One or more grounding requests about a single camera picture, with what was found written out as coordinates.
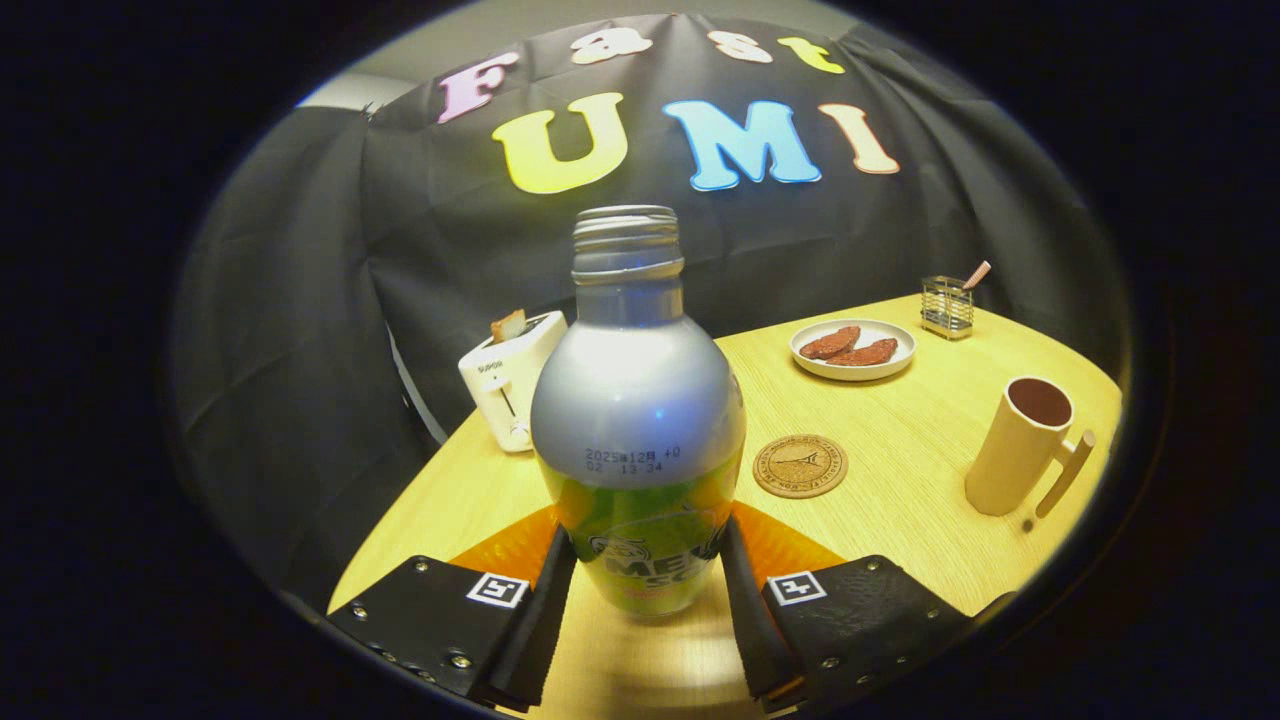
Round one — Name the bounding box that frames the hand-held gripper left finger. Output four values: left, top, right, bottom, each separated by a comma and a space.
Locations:
328, 505, 579, 713

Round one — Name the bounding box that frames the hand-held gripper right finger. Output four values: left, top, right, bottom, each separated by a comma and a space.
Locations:
722, 503, 976, 713

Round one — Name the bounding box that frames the round cork coaster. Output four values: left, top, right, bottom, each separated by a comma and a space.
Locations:
752, 433, 849, 499

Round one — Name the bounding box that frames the silver green juice bottle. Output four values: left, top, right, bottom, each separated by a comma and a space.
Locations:
530, 205, 748, 618

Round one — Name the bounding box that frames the cream cup with handle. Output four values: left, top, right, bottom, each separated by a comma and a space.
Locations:
964, 376, 1097, 519

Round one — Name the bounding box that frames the wooden table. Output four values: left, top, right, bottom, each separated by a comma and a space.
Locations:
328, 293, 1123, 720

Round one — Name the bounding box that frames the white toaster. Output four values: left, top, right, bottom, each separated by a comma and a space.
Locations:
458, 310, 569, 453

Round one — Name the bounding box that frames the brown meat piece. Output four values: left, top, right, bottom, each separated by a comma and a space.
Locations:
800, 326, 862, 361
828, 338, 899, 367

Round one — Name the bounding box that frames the white round plate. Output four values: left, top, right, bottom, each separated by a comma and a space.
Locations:
790, 318, 917, 382

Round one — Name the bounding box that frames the black backdrop cloth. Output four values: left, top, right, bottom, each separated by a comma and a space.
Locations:
170, 12, 1131, 611

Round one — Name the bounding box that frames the metal wire holder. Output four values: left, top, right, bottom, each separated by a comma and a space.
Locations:
920, 276, 975, 341

